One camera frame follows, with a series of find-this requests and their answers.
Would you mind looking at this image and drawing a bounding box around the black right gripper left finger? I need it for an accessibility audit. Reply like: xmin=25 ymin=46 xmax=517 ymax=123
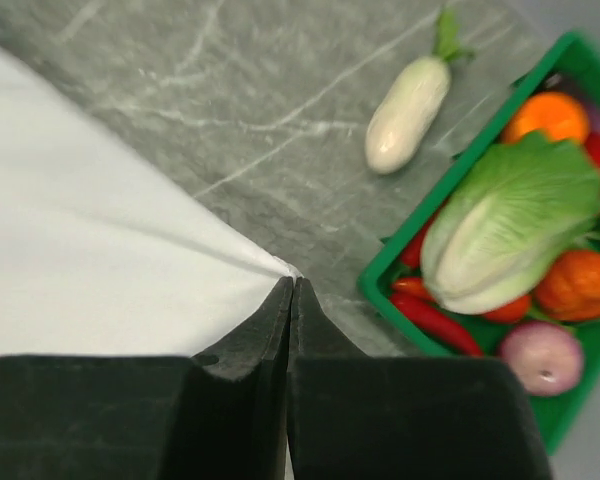
xmin=0 ymin=278 xmax=293 ymax=479

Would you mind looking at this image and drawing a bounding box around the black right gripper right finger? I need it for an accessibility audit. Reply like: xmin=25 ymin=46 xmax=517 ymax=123
xmin=287 ymin=278 xmax=552 ymax=479

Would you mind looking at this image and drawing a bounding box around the white t-shirt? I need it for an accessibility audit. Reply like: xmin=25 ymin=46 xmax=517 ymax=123
xmin=0 ymin=49 xmax=298 ymax=357

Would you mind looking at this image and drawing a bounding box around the red toy chili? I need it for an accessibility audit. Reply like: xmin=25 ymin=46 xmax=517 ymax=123
xmin=389 ymin=293 xmax=484 ymax=357

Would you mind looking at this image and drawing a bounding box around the toy carrot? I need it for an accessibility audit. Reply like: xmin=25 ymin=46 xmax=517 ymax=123
xmin=482 ymin=295 xmax=532 ymax=324

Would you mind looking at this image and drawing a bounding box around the pink toy onion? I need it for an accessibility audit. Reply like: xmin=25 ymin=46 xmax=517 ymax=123
xmin=498 ymin=321 xmax=585 ymax=397

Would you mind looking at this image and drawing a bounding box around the orange toy pumpkin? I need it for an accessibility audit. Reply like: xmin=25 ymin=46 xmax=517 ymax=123
xmin=533 ymin=249 xmax=600 ymax=323

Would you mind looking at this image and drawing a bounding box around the toy napa cabbage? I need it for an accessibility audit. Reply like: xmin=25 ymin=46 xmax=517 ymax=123
xmin=420 ymin=132 xmax=600 ymax=315

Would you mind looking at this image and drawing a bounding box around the white toy radish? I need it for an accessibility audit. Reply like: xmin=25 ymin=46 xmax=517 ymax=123
xmin=364 ymin=6 xmax=473 ymax=175

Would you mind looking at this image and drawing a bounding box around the orange toy fruit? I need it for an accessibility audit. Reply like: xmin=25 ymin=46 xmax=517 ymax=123
xmin=500 ymin=92 xmax=590 ymax=144

